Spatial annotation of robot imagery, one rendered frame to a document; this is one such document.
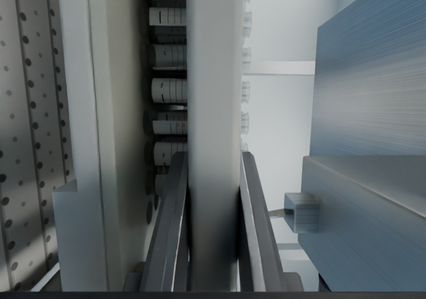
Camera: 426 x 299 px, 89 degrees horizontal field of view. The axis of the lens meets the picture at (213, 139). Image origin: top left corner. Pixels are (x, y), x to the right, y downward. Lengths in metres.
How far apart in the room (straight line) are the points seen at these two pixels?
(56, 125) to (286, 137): 3.63
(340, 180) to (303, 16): 3.90
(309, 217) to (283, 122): 3.48
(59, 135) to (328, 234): 0.23
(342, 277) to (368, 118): 0.34
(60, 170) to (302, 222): 0.21
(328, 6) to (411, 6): 3.79
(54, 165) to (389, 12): 0.51
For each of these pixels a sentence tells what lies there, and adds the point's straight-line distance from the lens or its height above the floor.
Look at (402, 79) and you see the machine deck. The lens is 0.46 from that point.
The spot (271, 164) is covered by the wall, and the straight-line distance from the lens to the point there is 3.74.
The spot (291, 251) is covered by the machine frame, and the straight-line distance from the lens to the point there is 1.37.
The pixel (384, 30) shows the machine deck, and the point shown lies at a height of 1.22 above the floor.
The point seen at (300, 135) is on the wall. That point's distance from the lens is 3.81.
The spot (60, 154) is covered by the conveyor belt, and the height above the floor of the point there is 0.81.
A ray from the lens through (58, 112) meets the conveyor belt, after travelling 0.19.
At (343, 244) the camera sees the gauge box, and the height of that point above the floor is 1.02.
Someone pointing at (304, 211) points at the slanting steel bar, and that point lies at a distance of 0.23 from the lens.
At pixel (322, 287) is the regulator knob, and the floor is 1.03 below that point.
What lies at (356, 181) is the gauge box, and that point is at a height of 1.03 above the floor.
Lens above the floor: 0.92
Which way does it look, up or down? 1 degrees up
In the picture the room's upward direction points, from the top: 90 degrees clockwise
